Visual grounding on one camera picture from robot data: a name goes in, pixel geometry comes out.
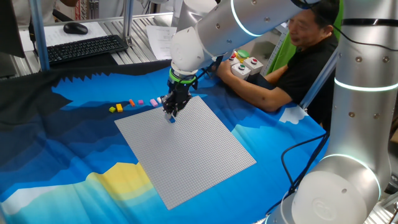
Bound white perforated shelf frame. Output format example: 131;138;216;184
264;21;287;66

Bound white paper under mouse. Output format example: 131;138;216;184
18;21;108;52

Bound green flange ring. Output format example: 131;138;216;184
168;68;198;85

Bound black camera cable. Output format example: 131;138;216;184
266;132;330;216

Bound printed white paper sheet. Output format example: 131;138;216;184
146;25;178;60

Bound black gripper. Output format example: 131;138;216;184
161;79;197;121

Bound black computer mouse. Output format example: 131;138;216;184
63;22;89;35

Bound grey Lego baseplate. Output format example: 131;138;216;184
114;95;257;211

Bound person's left forearm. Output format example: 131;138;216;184
225;70;295;113

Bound black computer keyboard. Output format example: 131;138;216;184
46;34;129;65

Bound silver aluminium frame post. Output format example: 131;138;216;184
122;0;135;46

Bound blue aluminium frame post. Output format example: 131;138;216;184
29;0;50;72

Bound bluish aluminium frame post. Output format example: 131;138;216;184
300;46;340;110

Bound person's left hand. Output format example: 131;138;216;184
216;60;234;81

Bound white green-button switch box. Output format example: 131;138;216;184
230;62;252;81

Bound person in black shirt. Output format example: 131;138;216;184
275;0;341;131

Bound red white striped pole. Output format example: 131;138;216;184
74;0;88;21

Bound person's right forearm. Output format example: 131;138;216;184
264;64;289;85

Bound black computer monitor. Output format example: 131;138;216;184
0;0;26;78

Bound green mushroom button yellow base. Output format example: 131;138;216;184
235;49;251;64

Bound person in white shirt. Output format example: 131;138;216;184
12;0;80;26

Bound blue landscape print cloth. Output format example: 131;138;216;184
0;58;330;224

